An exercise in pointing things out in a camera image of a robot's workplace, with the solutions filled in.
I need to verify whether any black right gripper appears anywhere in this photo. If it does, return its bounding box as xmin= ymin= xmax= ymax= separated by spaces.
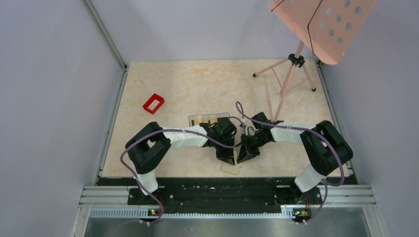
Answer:
xmin=237 ymin=131 xmax=269 ymax=163

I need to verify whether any beige leather card holder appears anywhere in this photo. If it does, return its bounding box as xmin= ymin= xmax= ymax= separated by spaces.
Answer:
xmin=220 ymin=163 xmax=243 ymax=176

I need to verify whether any clear plastic card box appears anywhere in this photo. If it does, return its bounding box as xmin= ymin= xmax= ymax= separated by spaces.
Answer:
xmin=188 ymin=113 xmax=230 ymax=126

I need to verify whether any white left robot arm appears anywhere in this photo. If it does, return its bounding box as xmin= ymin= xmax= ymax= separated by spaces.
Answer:
xmin=123 ymin=117 xmax=237 ymax=204

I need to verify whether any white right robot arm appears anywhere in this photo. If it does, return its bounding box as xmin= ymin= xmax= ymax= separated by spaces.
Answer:
xmin=237 ymin=112 xmax=353 ymax=203

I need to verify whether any yellow card stack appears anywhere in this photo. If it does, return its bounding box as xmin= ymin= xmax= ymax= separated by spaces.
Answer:
xmin=191 ymin=118 xmax=217 ymax=126

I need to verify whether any pink music stand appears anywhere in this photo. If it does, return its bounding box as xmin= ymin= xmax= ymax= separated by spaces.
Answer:
xmin=253 ymin=0 xmax=377 ymax=119

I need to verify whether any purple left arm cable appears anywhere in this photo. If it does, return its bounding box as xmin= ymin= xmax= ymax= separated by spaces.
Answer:
xmin=120 ymin=116 xmax=246 ymax=225

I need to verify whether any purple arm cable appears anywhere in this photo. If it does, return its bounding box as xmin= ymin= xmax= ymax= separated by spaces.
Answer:
xmin=120 ymin=116 xmax=246 ymax=225
xmin=235 ymin=101 xmax=346 ymax=225

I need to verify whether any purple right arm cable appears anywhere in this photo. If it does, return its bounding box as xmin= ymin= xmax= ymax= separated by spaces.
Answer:
xmin=235 ymin=101 xmax=346 ymax=225

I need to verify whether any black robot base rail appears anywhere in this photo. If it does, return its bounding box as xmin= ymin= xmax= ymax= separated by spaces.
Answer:
xmin=97 ymin=177 xmax=323 ymax=215

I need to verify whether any red plastic frame block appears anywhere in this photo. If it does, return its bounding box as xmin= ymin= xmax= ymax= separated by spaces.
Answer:
xmin=143 ymin=93 xmax=165 ymax=115

